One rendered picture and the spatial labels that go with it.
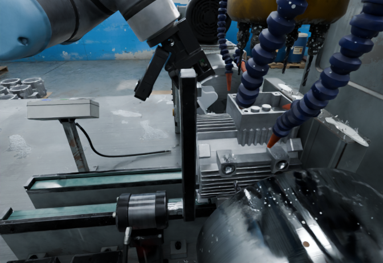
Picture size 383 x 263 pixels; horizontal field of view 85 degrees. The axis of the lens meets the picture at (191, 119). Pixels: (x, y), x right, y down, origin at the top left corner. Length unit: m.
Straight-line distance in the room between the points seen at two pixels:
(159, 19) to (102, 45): 5.84
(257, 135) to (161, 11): 0.28
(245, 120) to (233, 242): 0.23
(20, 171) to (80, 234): 0.46
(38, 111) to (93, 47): 5.62
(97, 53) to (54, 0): 5.95
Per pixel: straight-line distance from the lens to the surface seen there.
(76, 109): 0.67
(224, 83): 0.64
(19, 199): 0.86
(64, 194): 0.66
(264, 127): 0.42
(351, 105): 0.54
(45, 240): 0.62
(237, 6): 0.36
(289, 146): 0.45
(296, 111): 0.26
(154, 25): 0.39
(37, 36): 0.32
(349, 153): 0.39
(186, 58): 0.42
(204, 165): 0.40
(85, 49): 6.37
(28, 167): 0.98
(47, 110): 0.71
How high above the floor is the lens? 1.32
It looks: 29 degrees down
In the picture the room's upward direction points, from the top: straight up
